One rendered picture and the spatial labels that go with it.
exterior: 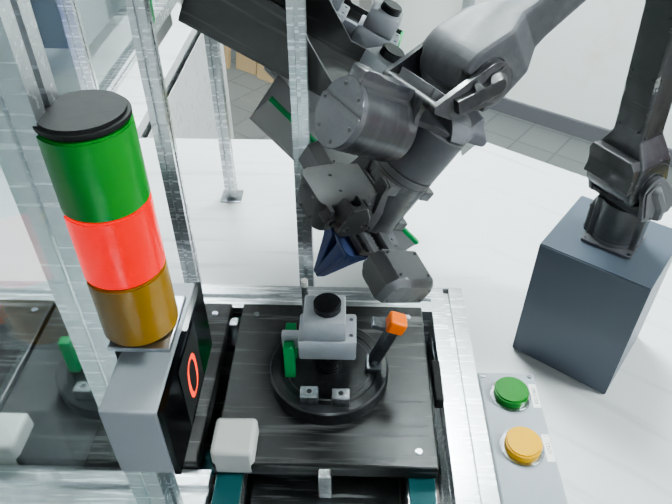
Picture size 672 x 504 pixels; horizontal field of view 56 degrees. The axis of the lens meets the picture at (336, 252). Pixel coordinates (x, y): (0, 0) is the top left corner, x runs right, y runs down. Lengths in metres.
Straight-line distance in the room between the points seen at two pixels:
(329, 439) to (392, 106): 0.38
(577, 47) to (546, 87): 0.25
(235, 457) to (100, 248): 0.37
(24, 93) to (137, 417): 0.20
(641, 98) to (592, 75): 2.54
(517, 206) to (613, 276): 0.46
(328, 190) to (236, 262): 0.58
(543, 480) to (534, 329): 0.27
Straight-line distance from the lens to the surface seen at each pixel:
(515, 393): 0.78
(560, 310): 0.89
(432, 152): 0.53
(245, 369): 0.78
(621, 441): 0.92
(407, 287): 0.54
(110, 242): 0.37
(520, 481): 0.73
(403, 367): 0.78
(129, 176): 0.35
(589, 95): 3.32
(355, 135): 0.48
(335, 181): 0.54
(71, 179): 0.35
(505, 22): 0.54
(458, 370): 0.81
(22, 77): 0.34
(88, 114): 0.35
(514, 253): 1.14
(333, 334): 0.68
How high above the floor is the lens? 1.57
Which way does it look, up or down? 40 degrees down
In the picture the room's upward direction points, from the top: straight up
